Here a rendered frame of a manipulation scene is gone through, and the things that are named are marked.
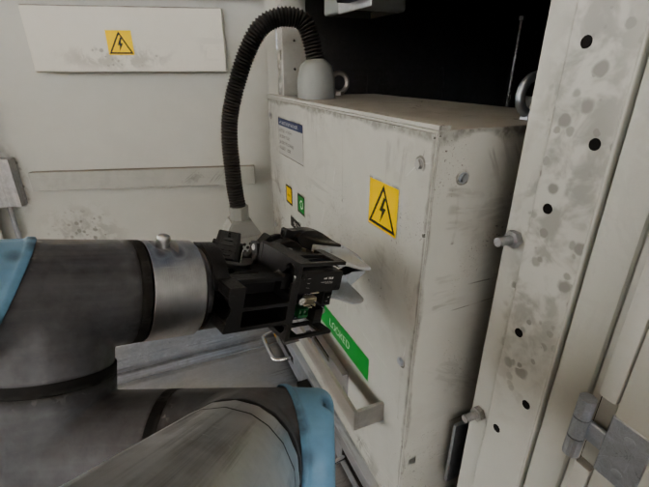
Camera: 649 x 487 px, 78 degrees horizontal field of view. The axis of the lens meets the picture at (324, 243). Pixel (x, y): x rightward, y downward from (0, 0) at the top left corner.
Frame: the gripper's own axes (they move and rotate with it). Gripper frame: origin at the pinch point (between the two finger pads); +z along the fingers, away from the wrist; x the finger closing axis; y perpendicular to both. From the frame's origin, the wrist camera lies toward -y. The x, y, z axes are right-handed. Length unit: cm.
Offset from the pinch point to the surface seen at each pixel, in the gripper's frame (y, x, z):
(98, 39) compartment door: -60, 23, -16
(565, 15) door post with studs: 17.2, 24.2, -3.9
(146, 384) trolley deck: -42, -41, -7
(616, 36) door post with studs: 21.0, 22.4, -4.9
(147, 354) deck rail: -46, -37, -6
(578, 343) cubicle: 23.8, 2.9, -0.5
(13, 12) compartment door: -70, 25, -28
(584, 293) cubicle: 23.2, 6.7, -1.4
